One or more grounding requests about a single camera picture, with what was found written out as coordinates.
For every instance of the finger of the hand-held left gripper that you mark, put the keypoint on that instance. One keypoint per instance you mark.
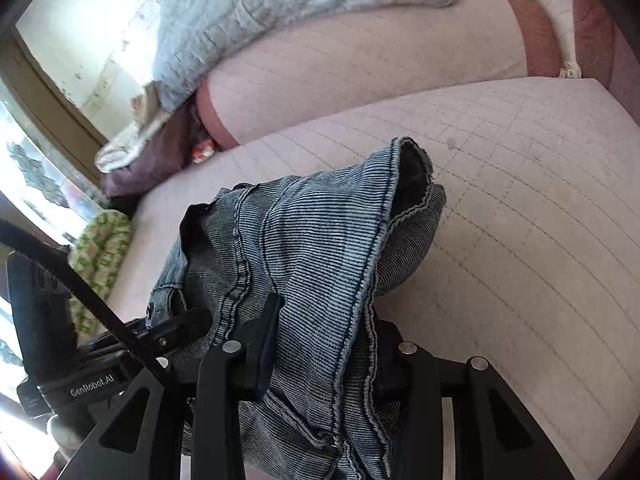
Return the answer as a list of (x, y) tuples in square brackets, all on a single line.
[(175, 327)]

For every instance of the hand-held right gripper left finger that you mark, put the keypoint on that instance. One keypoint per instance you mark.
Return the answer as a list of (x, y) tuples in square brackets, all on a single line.
[(267, 345)]

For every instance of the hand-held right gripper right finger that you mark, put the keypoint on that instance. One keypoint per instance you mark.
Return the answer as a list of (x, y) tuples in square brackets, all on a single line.
[(415, 375)]

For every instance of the blue denim pants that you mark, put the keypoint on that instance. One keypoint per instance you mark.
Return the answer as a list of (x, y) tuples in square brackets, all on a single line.
[(310, 240)]

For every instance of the green patterned cushion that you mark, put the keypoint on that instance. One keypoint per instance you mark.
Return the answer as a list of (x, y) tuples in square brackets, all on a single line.
[(100, 250)]

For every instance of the window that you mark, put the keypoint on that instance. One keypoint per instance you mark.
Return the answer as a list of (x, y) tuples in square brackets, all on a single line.
[(30, 175)]

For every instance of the dark purple cloth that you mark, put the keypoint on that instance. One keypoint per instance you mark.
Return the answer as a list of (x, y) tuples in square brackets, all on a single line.
[(155, 170)]

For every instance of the red and white small object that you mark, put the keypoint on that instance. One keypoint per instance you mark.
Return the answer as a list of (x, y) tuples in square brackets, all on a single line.
[(202, 151)]

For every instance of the white crumpled cloth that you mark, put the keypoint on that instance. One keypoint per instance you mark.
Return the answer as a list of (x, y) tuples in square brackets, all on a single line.
[(130, 135)]

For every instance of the pink bolster cushion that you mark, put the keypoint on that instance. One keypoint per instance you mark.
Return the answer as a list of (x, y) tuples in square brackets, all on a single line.
[(375, 60)]

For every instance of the light blue quilted blanket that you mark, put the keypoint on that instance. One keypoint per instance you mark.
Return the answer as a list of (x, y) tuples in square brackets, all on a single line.
[(250, 10)]

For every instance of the white zipper tag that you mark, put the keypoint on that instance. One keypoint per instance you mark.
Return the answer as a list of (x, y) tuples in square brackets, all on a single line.
[(570, 70)]

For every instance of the dark pink sofa back cushion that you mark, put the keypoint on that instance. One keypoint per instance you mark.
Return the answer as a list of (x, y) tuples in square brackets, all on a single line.
[(615, 60)]

